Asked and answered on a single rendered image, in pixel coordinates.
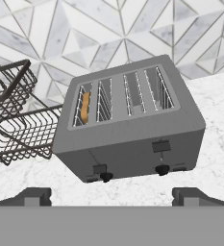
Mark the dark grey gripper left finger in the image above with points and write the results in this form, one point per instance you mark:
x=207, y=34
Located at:
x=36, y=196

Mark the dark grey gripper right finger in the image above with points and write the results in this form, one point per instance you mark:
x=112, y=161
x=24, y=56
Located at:
x=188, y=196

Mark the black toaster knob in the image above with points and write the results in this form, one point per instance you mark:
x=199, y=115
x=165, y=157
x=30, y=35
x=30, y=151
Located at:
x=162, y=169
x=106, y=177

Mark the dark grey toaster lever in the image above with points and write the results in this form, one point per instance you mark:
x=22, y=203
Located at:
x=161, y=146
x=99, y=168

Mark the grey four-slot toaster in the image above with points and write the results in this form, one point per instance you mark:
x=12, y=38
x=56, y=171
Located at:
x=132, y=128

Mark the golden bread slice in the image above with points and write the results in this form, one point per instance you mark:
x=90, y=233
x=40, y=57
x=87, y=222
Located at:
x=85, y=108

